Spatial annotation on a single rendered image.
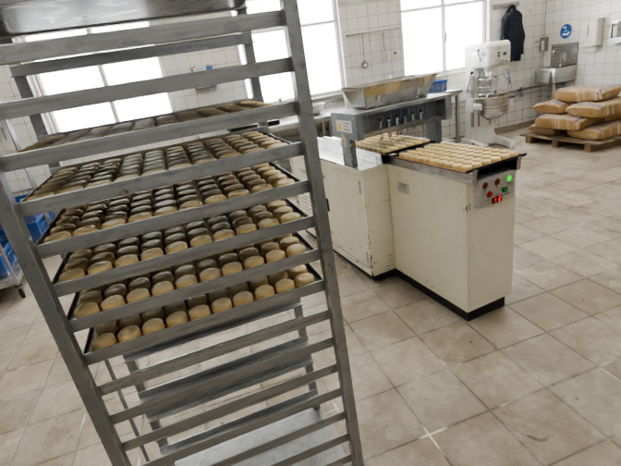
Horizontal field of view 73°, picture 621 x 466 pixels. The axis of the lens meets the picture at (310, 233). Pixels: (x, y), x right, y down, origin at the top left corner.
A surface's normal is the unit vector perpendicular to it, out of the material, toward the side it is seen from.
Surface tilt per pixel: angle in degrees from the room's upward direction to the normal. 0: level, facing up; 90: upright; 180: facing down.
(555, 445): 0
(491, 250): 90
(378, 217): 90
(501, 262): 90
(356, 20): 90
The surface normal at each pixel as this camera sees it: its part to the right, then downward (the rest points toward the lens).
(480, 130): 0.15, 0.35
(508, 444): -0.15, -0.92
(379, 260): 0.40, 0.29
